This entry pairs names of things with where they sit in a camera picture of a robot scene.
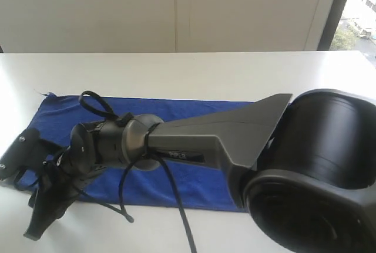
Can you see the blue towel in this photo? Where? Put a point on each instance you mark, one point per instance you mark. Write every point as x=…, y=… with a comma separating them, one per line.
x=199, y=187

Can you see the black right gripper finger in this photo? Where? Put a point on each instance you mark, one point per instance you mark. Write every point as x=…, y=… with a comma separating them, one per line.
x=46, y=208

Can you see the dark window frame pillar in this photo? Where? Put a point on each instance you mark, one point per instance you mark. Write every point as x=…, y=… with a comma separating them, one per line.
x=331, y=25

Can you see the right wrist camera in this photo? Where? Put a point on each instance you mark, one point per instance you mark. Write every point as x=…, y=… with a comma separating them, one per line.
x=22, y=154

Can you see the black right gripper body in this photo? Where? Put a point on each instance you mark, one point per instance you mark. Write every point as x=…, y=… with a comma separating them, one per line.
x=62, y=178

